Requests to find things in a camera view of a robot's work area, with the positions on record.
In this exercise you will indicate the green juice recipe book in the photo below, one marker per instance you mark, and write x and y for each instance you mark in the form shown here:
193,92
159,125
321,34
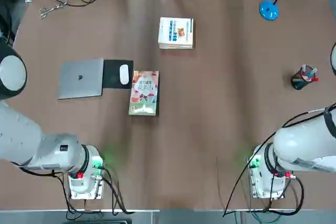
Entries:
144,93

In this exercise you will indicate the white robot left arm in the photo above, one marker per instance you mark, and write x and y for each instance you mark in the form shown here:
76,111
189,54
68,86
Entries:
52,150

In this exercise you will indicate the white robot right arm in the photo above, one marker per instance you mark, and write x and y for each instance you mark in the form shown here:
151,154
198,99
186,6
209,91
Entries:
296,145

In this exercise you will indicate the thick white blue book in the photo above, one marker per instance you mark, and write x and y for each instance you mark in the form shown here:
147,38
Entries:
174,32

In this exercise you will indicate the grey closed laptop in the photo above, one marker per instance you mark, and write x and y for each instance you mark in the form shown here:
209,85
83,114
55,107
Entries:
78,89

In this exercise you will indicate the white computer mouse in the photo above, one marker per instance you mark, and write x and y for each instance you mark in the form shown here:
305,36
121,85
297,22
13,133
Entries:
124,74

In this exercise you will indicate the black mouse mat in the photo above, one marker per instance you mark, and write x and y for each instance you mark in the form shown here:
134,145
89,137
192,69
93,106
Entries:
111,77

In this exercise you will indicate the black mesh pen holder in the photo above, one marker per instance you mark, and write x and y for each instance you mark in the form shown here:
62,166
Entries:
299,83

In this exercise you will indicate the blue pen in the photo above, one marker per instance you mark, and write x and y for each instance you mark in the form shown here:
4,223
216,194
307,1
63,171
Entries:
313,71

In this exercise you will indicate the red marker pen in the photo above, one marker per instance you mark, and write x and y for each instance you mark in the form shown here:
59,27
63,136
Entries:
315,79

